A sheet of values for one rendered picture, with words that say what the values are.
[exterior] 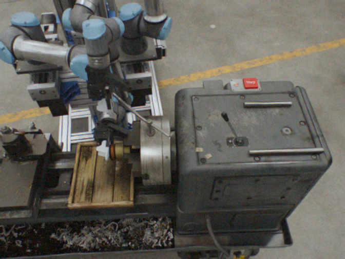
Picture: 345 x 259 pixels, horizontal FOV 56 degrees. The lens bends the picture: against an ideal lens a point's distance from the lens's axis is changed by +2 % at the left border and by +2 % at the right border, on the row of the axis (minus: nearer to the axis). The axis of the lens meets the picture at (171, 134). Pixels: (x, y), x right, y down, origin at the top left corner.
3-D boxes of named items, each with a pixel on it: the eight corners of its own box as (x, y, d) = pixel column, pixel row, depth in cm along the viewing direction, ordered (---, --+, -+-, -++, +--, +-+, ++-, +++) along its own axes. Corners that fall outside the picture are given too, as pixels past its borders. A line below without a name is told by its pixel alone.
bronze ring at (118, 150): (129, 136, 144) (109, 138, 143) (129, 154, 138) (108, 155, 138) (132, 147, 151) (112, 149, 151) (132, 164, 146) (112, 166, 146)
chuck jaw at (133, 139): (149, 142, 147) (148, 116, 144) (149, 145, 142) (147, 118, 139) (125, 143, 146) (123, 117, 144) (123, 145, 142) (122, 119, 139)
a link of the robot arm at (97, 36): (110, 18, 109) (96, 25, 103) (114, 50, 115) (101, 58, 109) (90, 16, 111) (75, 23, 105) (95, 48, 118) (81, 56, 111)
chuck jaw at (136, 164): (149, 151, 141) (148, 172, 132) (149, 159, 144) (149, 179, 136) (123, 152, 141) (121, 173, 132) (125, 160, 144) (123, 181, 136)
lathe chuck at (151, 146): (161, 137, 167) (160, 101, 140) (164, 195, 150) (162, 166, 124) (145, 138, 167) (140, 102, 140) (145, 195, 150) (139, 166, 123)
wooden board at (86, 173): (135, 144, 173) (134, 140, 169) (133, 206, 152) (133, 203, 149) (79, 146, 172) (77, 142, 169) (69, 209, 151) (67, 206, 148)
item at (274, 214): (248, 193, 250) (279, 127, 179) (262, 258, 222) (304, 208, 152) (172, 196, 248) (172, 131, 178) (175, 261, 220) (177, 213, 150)
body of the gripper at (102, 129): (96, 147, 150) (99, 127, 157) (114, 147, 150) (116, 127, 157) (92, 138, 144) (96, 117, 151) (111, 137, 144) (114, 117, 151)
